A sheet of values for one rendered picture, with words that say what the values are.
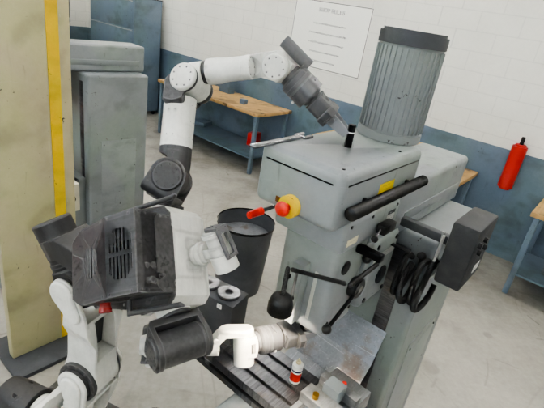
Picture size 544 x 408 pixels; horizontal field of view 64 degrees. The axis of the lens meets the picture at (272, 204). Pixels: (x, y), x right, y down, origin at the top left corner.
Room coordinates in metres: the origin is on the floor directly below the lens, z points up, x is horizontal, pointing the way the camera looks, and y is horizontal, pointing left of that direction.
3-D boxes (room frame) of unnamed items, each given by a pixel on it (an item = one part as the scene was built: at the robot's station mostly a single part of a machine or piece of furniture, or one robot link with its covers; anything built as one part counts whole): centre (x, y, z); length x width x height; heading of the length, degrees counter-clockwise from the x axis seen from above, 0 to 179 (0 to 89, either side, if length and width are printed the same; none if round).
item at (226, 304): (1.46, 0.15, 1.07); 0.22 x 0.12 x 0.20; 65
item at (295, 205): (1.02, -0.04, 1.76); 0.06 x 0.02 x 0.06; 53
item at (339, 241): (1.23, -0.21, 1.68); 0.34 x 0.24 x 0.10; 143
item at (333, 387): (1.11, -0.31, 1.08); 0.06 x 0.05 x 0.06; 51
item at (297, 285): (1.11, -0.12, 1.44); 0.04 x 0.04 x 0.21; 53
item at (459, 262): (1.24, -0.63, 1.62); 0.20 x 0.09 x 0.21; 143
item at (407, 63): (1.40, -0.33, 2.05); 0.20 x 0.20 x 0.32
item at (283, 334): (1.15, -0.10, 1.23); 0.13 x 0.12 x 0.10; 32
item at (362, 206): (1.14, -0.32, 1.79); 0.45 x 0.04 x 0.04; 143
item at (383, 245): (1.36, -0.30, 1.47); 0.24 x 0.19 x 0.26; 53
